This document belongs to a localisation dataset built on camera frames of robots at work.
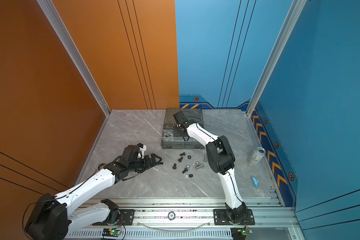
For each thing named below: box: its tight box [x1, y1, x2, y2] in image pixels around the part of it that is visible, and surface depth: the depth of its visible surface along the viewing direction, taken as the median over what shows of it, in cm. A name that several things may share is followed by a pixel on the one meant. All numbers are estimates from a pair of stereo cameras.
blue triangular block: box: [251, 176, 260, 188], surface depth 84 cm
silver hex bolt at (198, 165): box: [195, 161, 203, 169], surface depth 93 cm
